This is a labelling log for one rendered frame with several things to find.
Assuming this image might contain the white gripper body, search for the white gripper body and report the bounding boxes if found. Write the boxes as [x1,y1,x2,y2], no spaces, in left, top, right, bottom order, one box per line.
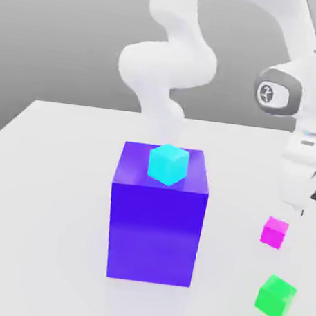
[277,161,316,216]

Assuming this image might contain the small green cube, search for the small green cube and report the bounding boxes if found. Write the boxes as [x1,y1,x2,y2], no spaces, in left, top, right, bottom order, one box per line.
[252,272,299,316]

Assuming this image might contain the small cyan cube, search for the small cyan cube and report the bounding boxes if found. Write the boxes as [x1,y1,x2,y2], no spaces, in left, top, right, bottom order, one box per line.
[145,141,192,189]

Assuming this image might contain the large purple box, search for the large purple box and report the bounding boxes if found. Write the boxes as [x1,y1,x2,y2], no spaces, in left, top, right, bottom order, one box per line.
[100,139,214,290]

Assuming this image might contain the small magenta cube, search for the small magenta cube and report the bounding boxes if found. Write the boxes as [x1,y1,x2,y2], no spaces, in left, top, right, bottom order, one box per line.
[259,215,290,251]

